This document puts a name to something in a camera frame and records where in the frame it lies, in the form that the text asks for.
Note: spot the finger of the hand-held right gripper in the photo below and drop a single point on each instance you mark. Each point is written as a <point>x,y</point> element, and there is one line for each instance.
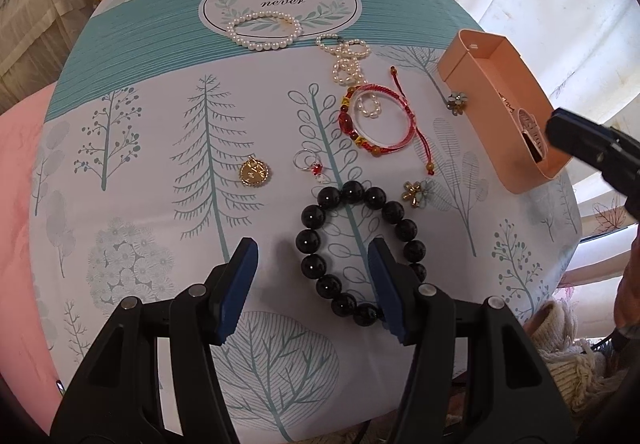
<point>575,134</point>

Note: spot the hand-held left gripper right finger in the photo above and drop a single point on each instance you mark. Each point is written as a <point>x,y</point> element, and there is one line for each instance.
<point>390,294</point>

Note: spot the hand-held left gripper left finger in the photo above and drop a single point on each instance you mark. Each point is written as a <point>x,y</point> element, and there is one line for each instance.
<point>235,294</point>

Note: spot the flower brooch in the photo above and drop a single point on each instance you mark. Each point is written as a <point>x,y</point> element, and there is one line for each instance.
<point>415,194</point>
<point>456,103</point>

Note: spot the pink jewelry box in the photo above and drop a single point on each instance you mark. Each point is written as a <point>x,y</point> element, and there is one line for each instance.
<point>480,64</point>

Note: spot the gold round pendant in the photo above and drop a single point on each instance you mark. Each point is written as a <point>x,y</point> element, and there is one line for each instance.
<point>255,172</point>

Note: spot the cream knit cloth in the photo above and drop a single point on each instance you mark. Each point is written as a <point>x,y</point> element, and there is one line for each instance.
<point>575,354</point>

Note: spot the pink blanket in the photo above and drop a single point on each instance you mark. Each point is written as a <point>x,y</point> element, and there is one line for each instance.
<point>15,174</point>

